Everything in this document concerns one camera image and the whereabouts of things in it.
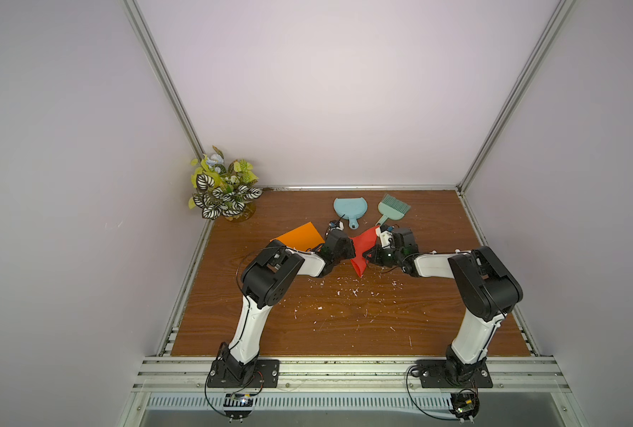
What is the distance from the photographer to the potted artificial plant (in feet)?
2.92

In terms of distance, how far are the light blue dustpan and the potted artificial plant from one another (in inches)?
14.6

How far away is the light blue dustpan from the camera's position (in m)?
1.08
